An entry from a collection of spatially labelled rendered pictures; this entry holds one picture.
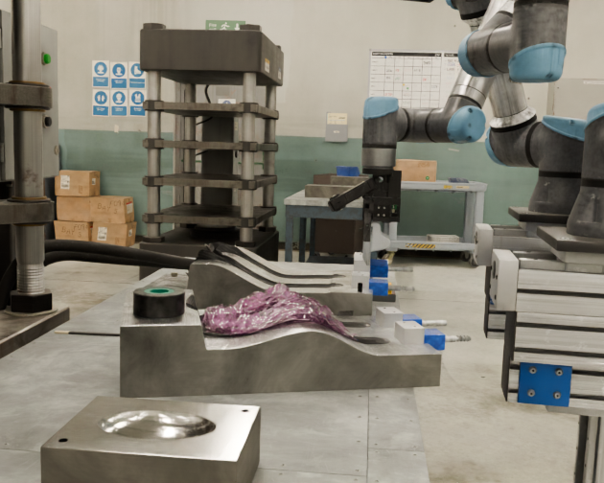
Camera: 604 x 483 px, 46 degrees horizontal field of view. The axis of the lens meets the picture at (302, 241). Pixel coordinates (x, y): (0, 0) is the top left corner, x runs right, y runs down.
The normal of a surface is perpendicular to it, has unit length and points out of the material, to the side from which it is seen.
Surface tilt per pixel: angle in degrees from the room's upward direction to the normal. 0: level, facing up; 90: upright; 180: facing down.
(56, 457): 90
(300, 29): 90
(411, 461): 0
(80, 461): 90
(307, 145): 90
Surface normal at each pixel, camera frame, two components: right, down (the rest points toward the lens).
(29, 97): 0.73, 0.11
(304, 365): 0.20, 0.14
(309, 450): 0.04, -0.99
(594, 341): -0.18, 0.12
